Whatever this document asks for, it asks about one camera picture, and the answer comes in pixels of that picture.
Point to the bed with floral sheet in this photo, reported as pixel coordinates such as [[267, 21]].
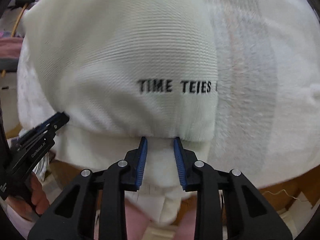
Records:
[[262, 80]]

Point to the dusty pink grey-trimmed towel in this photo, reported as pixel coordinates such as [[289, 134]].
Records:
[[10, 47]]

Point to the person's left hand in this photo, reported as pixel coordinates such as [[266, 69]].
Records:
[[38, 192]]

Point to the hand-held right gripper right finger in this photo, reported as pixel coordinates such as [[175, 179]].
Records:
[[180, 165]]

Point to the printed cloth pile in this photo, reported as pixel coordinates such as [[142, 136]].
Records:
[[43, 167]]

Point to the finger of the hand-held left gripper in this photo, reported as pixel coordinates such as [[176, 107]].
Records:
[[61, 122], [53, 117]]

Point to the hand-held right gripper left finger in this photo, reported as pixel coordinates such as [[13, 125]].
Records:
[[142, 165]]

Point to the white knit sweater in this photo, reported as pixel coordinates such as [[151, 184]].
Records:
[[125, 42]]

